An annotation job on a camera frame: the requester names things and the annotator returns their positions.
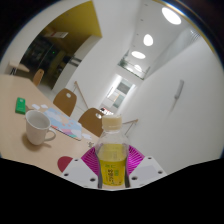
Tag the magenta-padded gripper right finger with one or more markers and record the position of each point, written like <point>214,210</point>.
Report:
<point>146,170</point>

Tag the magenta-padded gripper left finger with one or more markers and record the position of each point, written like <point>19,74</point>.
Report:
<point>78,171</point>

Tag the clear bottle with yellow drink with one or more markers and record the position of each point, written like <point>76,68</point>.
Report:
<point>111,160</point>

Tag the flat round red coaster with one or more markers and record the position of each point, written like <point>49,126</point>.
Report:
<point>64,163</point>

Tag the small white card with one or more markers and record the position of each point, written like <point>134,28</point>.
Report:
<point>86,136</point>
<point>35,106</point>
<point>44,106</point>

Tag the wooden chair with back hole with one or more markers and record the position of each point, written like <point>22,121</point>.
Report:
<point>63,103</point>
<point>90,123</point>

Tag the wooden stair handrail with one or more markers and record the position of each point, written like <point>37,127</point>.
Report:
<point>131,121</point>
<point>80,91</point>

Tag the white ceramic mug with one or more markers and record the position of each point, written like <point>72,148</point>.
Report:
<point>36,128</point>

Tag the small green box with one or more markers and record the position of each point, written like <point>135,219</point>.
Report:
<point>20,105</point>

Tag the small wooden chair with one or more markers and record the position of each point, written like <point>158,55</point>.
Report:
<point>38,77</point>

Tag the glass balcony railing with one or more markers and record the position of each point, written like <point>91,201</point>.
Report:
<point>131,65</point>

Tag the small wooden side table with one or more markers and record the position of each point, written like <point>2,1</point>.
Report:
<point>20,66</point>

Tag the dark shop shelf unit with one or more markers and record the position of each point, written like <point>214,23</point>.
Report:
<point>36,56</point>

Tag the round white ceiling lights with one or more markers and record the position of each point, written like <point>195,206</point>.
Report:
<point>148,40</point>

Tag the white hanging sign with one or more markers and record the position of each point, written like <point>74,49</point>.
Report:
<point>60,34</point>

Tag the grey wall lamp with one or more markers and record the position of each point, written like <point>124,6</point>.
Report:
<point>179,89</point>

